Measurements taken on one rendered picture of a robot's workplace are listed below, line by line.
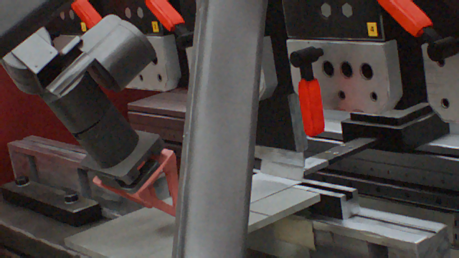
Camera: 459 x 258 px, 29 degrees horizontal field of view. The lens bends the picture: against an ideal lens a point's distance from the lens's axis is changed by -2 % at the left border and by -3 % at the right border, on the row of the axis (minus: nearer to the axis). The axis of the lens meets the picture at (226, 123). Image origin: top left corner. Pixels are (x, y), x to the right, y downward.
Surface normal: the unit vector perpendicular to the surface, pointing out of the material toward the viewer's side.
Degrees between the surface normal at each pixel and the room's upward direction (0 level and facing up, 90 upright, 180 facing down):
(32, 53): 53
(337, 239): 90
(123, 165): 29
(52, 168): 90
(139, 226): 0
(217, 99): 65
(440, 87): 90
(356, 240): 90
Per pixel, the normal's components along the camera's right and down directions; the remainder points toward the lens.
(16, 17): 0.29, -0.20
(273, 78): 0.62, 0.09
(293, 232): -0.75, 0.27
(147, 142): -0.51, -0.71
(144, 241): -0.16, -0.96
